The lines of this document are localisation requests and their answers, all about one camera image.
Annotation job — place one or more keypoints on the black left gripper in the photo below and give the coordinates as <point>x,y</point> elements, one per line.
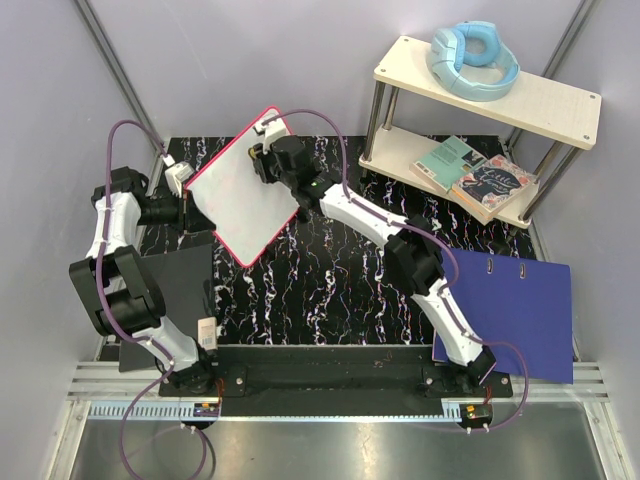
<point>190,216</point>

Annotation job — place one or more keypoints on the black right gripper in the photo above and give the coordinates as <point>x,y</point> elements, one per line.
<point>261,158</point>

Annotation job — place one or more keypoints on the pink-framed whiteboard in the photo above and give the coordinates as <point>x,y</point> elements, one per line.
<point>248,214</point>

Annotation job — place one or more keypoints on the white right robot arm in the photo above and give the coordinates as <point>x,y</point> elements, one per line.
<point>413,257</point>

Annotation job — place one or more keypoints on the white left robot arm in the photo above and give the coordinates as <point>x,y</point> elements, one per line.
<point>120,294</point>

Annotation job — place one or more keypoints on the black flat panel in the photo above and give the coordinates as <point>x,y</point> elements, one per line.
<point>185,278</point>

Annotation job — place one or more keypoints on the white barcode label tag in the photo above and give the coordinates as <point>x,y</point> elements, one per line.
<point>207,334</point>

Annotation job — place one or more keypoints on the teal paperback book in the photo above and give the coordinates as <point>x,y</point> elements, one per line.
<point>442,167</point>

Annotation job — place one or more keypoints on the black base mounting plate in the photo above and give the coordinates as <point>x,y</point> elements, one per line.
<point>340,382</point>

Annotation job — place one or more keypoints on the light blue headphones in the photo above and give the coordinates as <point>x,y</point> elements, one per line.
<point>475,44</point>

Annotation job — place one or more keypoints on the navy floral book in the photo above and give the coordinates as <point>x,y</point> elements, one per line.
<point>487,190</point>

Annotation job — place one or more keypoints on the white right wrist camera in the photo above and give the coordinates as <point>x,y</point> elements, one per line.
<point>271,130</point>

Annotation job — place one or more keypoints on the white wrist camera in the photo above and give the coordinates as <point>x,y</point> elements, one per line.
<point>271,130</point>
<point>177,174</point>

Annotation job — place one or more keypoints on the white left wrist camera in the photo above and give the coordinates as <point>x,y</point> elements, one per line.
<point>177,174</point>

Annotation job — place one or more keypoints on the blue ring binder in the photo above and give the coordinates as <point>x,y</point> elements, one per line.
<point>524,302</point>

